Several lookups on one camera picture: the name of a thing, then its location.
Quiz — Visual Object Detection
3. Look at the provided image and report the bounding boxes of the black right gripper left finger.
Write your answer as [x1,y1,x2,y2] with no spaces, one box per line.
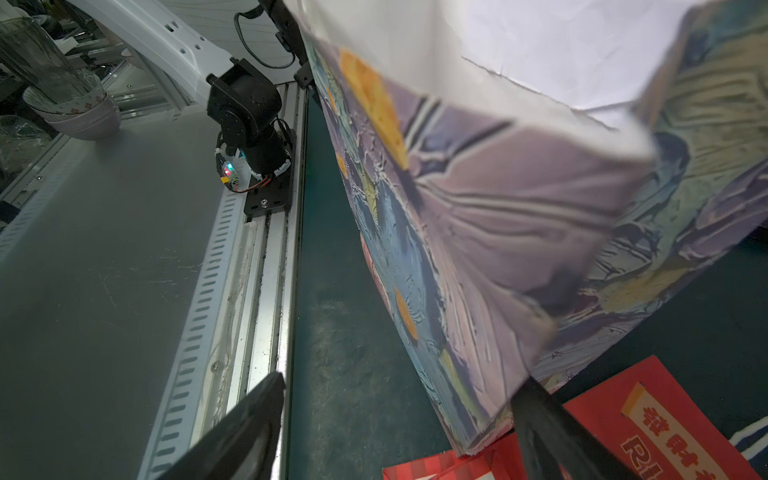
[160,372,285,480]

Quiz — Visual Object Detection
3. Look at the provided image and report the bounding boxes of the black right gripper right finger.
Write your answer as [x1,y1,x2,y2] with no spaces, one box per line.
[511,377,636,479]

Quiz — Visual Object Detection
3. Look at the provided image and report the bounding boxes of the red paper bag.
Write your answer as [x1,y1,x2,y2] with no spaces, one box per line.
[382,356,758,479]

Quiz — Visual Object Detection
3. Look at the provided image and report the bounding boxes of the floral print paper bag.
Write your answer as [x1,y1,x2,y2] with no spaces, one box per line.
[287,1,767,455]

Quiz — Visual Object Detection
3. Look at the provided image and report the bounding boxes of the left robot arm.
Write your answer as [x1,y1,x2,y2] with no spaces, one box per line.
[74,1,293,179]

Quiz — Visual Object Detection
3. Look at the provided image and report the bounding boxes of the green felt table mat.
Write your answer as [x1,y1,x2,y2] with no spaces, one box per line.
[287,103,767,479]

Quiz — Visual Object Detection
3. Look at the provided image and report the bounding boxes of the stacked bowls outside cell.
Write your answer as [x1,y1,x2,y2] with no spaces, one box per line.
[1,17,121,141]

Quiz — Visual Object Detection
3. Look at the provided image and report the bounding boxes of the slotted cable duct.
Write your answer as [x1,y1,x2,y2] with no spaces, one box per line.
[138,192,244,479]

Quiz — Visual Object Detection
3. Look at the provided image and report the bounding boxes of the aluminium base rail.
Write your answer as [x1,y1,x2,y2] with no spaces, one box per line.
[191,83,310,480]

